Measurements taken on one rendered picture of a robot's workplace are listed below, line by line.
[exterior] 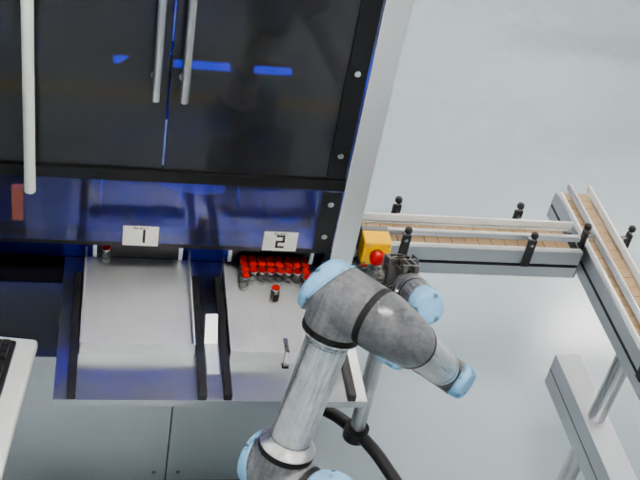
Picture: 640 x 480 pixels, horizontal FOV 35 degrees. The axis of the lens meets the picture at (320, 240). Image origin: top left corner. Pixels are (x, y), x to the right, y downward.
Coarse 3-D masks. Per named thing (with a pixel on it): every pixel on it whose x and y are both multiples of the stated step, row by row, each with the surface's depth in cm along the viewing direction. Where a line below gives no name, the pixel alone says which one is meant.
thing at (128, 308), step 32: (96, 288) 251; (128, 288) 253; (160, 288) 255; (96, 320) 242; (128, 320) 244; (160, 320) 246; (192, 320) 243; (96, 352) 234; (128, 352) 235; (160, 352) 237; (192, 352) 238
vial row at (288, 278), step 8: (240, 272) 259; (248, 272) 259; (256, 272) 259; (264, 272) 259; (272, 272) 259; (280, 272) 260; (288, 272) 260; (296, 272) 260; (304, 272) 261; (256, 280) 262; (264, 280) 261; (272, 280) 261; (280, 280) 261; (288, 280) 261; (296, 280) 262
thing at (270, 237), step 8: (272, 232) 252; (280, 232) 253; (288, 232) 253; (296, 232) 253; (264, 240) 253; (272, 240) 254; (280, 240) 254; (288, 240) 254; (296, 240) 255; (264, 248) 255; (272, 248) 255; (280, 248) 256; (288, 248) 256
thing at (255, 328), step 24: (264, 288) 261; (288, 288) 262; (240, 312) 252; (264, 312) 254; (288, 312) 255; (240, 336) 246; (264, 336) 247; (288, 336) 248; (240, 360) 239; (264, 360) 240
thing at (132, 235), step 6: (126, 228) 245; (132, 228) 246; (138, 228) 246; (144, 228) 246; (150, 228) 246; (156, 228) 247; (126, 234) 247; (132, 234) 247; (138, 234) 247; (150, 234) 248; (156, 234) 248; (126, 240) 248; (132, 240) 248; (138, 240) 248; (150, 240) 249; (156, 240) 249; (156, 246) 250
